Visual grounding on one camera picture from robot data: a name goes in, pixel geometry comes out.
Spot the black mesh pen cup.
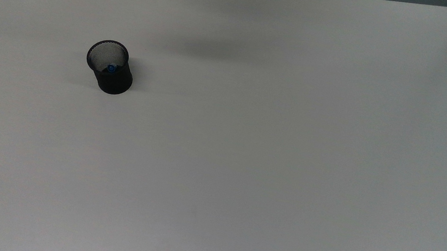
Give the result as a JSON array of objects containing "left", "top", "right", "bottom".
[{"left": 82, "top": 37, "right": 138, "bottom": 98}]

